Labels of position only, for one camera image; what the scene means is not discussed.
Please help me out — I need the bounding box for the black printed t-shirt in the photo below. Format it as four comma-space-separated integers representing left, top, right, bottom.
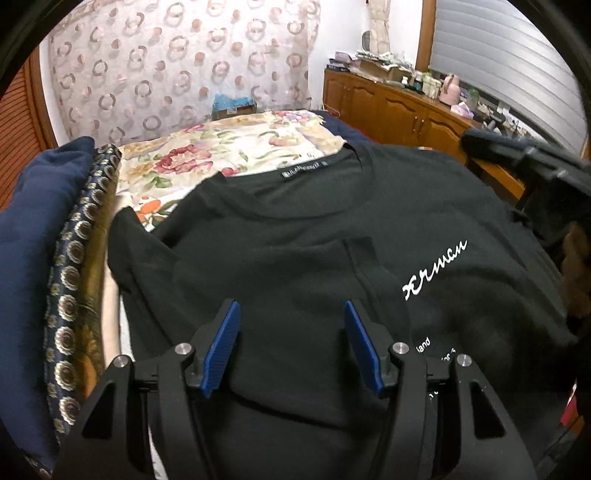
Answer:
108, 143, 577, 479

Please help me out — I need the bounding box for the circle patterned curtain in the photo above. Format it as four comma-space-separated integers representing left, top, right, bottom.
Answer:
47, 1, 321, 145

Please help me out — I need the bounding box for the navy blue folded garment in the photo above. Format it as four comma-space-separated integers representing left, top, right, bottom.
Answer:
1, 137, 95, 469

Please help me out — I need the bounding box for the white window blind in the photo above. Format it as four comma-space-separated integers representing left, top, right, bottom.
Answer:
430, 0, 587, 153

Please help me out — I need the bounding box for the dark patterned folded cloth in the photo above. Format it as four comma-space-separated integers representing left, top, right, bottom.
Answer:
25, 143, 123, 478

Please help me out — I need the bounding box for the pink kettle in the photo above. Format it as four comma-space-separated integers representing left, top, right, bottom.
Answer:
439, 74, 461, 107

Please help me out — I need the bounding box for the floral bed cover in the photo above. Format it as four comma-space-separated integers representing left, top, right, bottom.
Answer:
115, 110, 345, 231

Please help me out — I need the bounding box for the clutter pile on sideboard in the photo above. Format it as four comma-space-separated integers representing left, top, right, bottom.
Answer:
327, 51, 413, 83

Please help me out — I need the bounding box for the brown slatted wardrobe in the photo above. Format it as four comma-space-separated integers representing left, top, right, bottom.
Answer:
0, 47, 58, 209

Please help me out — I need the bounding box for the wooden sideboard cabinet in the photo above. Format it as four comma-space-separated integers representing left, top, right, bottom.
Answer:
322, 69, 525, 204

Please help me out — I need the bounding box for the cardboard box with blue cloth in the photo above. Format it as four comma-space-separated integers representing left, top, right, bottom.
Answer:
211, 94, 256, 120

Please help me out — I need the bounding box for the red box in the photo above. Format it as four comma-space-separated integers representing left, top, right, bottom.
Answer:
561, 385, 585, 436

